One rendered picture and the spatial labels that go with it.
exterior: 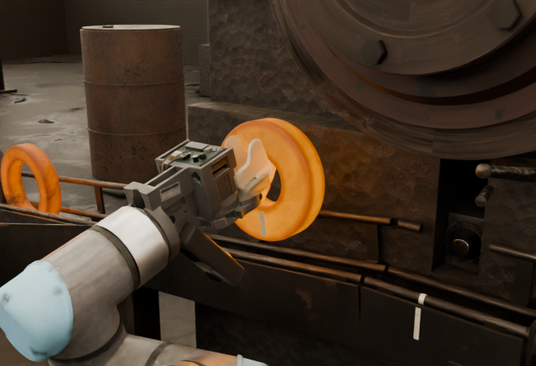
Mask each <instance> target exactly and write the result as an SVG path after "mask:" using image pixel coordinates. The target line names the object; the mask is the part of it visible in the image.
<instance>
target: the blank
mask: <svg viewBox="0 0 536 366"><path fill-rule="evenodd" d="M230 136H237V137H238V138H239V139H240V141H241V143H242V145H243V147H244V148H245V150H246V153H247V154H248V148H249V145H250V142H251V141H252V140H255V139H257V140H260V141H261V143H262V146H263V148H264V150H265V153H266V156H267V158H268V160H269V161H270V162H271V163H272V164H273V165H274V166H275V167H276V168H277V170H278V173H279V175H280V178H281V183H282V189H281V194H280V196H279V198H278V200H277V201H276V202H274V201H271V200H269V199H268V198H267V197H265V199H264V200H263V202H262V203H261V204H260V205H259V206H258V207H257V208H255V209H254V210H252V211H251V212H249V213H248V214H246V215H245V216H244V217H243V218H239V219H238V220H237V221H235V223H236V224H237V225H238V226H239V227H240V228H241V229H242V230H243V231H245V232H246V233H248V234H249V235H251V236H253V237H255V238H258V239H261V240H265V241H280V240H283V239H286V238H288V237H290V236H293V235H295V234H297V233H300V232H301V231H303V230H304V229H306V228H307V227H308V226H309V225H310V224H311V223H312V222H313V221H314V219H315V218H316V217H317V215H318V213H319V211H320V209H321V205H322V203H323V199H324V194H325V176H324V171H323V167H322V164H321V160H320V157H319V155H318V153H317V151H316V149H315V147H314V146H313V144H312V143H311V141H310V140H309V138H308V137H307V136H306V135H305V134H304V133H303V132H302V131H301V130H300V129H298V128H297V127H295V126H294V125H292V124H290V123H288V122H286V121H284V120H280V119H276V118H264V119H260V120H252V121H247V122H245V123H243V124H240V125H239V126H237V127H236V128H234V129H233V130H232V131H231V132H230V133H229V134H228V135H227V137H226V138H225V140H224V141H223V143H222V145H221V147H222V148H224V147H225V142H226V140H227V139H228V138H229V137H230Z"/></svg>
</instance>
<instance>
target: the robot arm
mask: <svg viewBox="0 0 536 366"><path fill-rule="evenodd" d="M155 161H156V166H157V168H158V172H159V175H158V176H156V177H155V178H153V179H151V180H150V181H148V182H147V183H145V184H142V183H137V182H132V183H130V184H129V185H127V186H126V187H124V192H125V194H126V197H127V200H128V205H127V206H126V207H121V208H120V209H119V210H117V211H115V212H114V213H112V214H111V215H109V216H108V217H106V218H104V219H103V220H101V221H100V222H98V223H97V224H95V225H94V226H92V227H91V228H89V229H87V230H86V231H84V232H83V233H81V234H79V235H78V236H76V237H75V238H73V239H72V240H70V241H69V242H67V243H66V244H64V245H63V246H61V247H59V248H58V249H56V250H55V251H54V252H52V253H51V254H49V255H47V256H45V257H44V258H43V259H41V260H40V261H35V262H33V263H31V264H30V265H28V266H27V267H26V268H25V269H24V271H23V272H22V273H20V274H19V275H18V276H17V277H15V278H14V279H12V280H11V281H9V282H8V283H6V284H5V285H4V286H3V287H1V288H0V328H1V329H2V330H3V331H4V333H5V334H6V337H7V339H8V340H9V341H10V343H11V344H12V345H13V346H14V347H15V348H16V349H17V350H18V351H19V352H20V353H21V354H22V355H23V356H24V357H26V358H27V359H29V360H32V361H36V362H41V361H44V360H48V362H49V366H268V365H267V364H264V363H261V362H257V361H254V360H248V359H246V358H243V357H242V356H241V355H237V356H231V355H227V354H222V353H218V352H212V351H207V350H203V349H199V348H192V347H188V346H184V345H180V344H173V343H169V342H165V341H161V340H154V339H150V338H146V337H141V336H134V335H130V334H128V333H126V331H125V328H124V324H123V321H122V318H121V315H120V312H119V310H118V309H117V307H116V306H117V305H118V304H119V303H120V302H122V301H123V300H124V299H125V298H126V297H127V296H129V295H130V294H131V293H133V292H134V291H135V290H137V289H139V288H140V287H141V286H142V285H143V284H144V283H146V282H147V281H149V280H150V279H151V278H152V277H154V276H155V275H156V274H158V273H159V272H160V271H161V270H162V269H164V268H165V266H166V265H167V264H168V262H169V261H171V260H172V259H173V258H174V257H175V256H176V255H177V254H178V253H179V252H180V253H181V254H183V255H184V256H185V257H187V258H188V259H189V260H191V261H192V262H193V263H195V264H196V265H197V266H198V267H199V268H200V269H201V270H203V271H204V272H205V274H206V275H207V276H208V277H209V278H210V279H211V280H212V281H216V282H226V283H228V284H230V285H233V286H235V285H237V284H238V282H239V280H240V278H241V277H242V275H243V273H244V268H243V267H242V266H241V265H240V264H239V263H238V262H236V261H235V260H234V259H233V257H232V256H231V255H230V254H229V253H228V252H226V251H225V250H223V249H222V248H221V247H220V246H219V245H218V244H216V243H215V242H214V241H213V240H212V239H211V238H209V237H208V236H207V235H206V233H207V231H208V230H210V231H214V230H220V229H222V228H224V227H227V226H229V225H230V224H231V223H233V222H235V221H237V220H238V219H239V218H243V217H244V216H245V215H246V214H248V213H249V212H251V211H252V210H254V209H255V208H257V207H258V206H259V205H260V204H261V203H262V202H263V200H264V199H265V197H266V195H267V193H268V191H269V189H270V184H271V182H272V180H273V178H274V173H275V171H276V167H275V166H274V165H273V164H272V163H271V162H270V161H269V160H268V158H267V156H266V153H265V150H264V148H263V146H262V143H261V141H260V140H257V139H255V140H252V141H251V142H250V145H249V148H248V154H247V153H246V150H245V148H244V147H243V145H242V143H241V141H240V139H239V138H238V137H237V136H230V137H229V138H228V139H227V140H226V142H225V147H224V148H222V147H218V146H213V145H209V144H201V143H196V142H192V141H191V142H190V140H185V141H184V142H182V143H181V144H179V145H177V146H176V147H174V148H173V149H171V150H170V151H168V152H166V153H164V154H162V155H161V156H159V157H158V158H156V159H155ZM236 191H237V193H235V192H236Z"/></svg>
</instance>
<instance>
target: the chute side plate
mask: <svg viewBox="0 0 536 366"><path fill-rule="evenodd" d="M0 222H4V223H37V224H69V225H73V224H70V223H66V222H59V221H55V220H51V219H47V218H40V217H36V216H32V215H28V214H21V213H17V212H13V211H6V210H3V209H0ZM234 260H235V261H236V262H238V263H239V264H240V265H241V266H242V267H243V268H244V273H243V275H242V277H241V278H240V280H239V282H238V284H237V285H235V286H233V285H230V284H228V283H226V282H216V281H212V280H211V279H210V278H209V277H208V276H207V275H206V274H205V272H204V271H203V270H201V269H200V268H199V267H198V266H197V265H196V264H195V263H193V262H192V261H191V260H189V259H188V258H187V257H185V256H184V255H183V254H181V253H180V252H179V253H178V254H177V255H176V256H175V257H174V258H173V259H172V260H171V261H169V262H168V263H167V265H166V266H165V268H164V269H162V270H161V271H160V272H159V273H158V274H156V275H155V276H154V277H152V278H151V279H150V280H149V281H147V282H146V283H144V284H143V285H142V286H143V287H147V288H149V289H154V290H157V291H160V292H163V293H168V294H171V295H174V296H177V297H182V298H185V299H188V300H191V301H196V302H198V303H202V304H205V305H209V306H213V307H215V308H219V309H224V310H226V311H230V312H232V313H237V314H240V315H243V316H246V317H251V318H254V319H257V320H260V321H265V322H268V323H271V324H274V325H279V326H282V327H285V328H288V329H292V330H296V331H299V332H302V333H307V334H309V335H312V336H317V337H320V338H323V339H326V340H331V341H334V342H337V343H340V344H345V345H348V346H351V347H354V348H359V349H361V350H364V351H366V352H369V353H371V354H373V355H375V356H378V357H381V358H383V359H386V360H389V361H391V362H393V363H395V364H398V365H401V366H448V362H449V361H452V362H455V363H457V364H460V365H462V366H521V363H522V351H523V345H524V339H522V338H520V337H517V336H513V335H510V334H508V333H503V332H500V331H498V330H495V329H491V328H488V327H486V326H484V325H480V324H476V323H474V322H471V321H467V320H464V319H462V318H459V317H455V316H452V315H450V314H447V313H443V312H440V311H438V310H435V309H431V308H428V307H426V306H423V305H419V304H416V303H414V302H411V301H407V300H404V299H402V298H399V297H395V296H392V295H389V294H386V293H382V292H380V291H377V290H375V289H371V288H369V287H366V286H363V287H362V288H361V294H360V285H357V284H353V283H349V282H345V281H338V280H334V279H330V278H326V277H319V276H315V275H311V274H304V273H300V272H297V271H292V270H285V269H282V268H278V267H273V266H267V265H263V264H258V263H255V262H248V261H243V260H240V259H236V258H234ZM416 308H419V309H421V310H420V331H419V340H417V339H414V338H413V337H414V327H415V315H416Z"/></svg>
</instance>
